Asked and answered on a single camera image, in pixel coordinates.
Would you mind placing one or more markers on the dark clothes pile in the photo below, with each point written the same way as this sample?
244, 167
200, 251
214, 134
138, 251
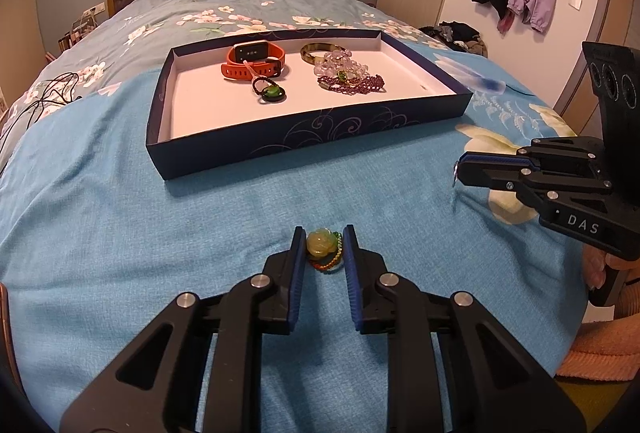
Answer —
457, 35

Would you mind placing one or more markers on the jade pendant with coloured beads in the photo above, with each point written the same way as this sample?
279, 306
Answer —
320, 245

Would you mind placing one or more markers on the brass bangle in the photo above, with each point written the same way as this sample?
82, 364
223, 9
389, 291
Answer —
306, 54

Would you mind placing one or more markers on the blue floral bedspread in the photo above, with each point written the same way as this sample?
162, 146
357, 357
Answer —
150, 238

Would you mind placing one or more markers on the person's right hand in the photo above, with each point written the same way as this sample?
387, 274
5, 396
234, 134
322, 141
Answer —
596, 268

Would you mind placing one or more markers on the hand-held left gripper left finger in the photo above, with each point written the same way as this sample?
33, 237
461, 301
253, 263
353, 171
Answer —
298, 273

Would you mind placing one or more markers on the orange smartwatch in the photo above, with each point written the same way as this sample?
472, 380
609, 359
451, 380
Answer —
235, 72

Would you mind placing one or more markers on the beige wardrobe door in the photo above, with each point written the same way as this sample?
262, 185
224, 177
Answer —
595, 13

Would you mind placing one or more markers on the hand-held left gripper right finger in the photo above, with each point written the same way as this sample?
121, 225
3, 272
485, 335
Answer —
350, 273

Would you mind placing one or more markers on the person's yellow jacket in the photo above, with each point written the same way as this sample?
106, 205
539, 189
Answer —
580, 390

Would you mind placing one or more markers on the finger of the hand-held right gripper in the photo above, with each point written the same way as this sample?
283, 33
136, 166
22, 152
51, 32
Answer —
495, 157
487, 174

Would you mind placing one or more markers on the person's right forearm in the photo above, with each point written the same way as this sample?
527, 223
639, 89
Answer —
600, 348

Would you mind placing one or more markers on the white light switch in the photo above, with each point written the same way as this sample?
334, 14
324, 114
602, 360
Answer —
575, 2

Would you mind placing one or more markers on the dark blue box tray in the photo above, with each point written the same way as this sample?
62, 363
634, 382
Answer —
215, 98

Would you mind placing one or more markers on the row of cosmetic bottles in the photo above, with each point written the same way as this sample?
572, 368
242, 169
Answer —
77, 30

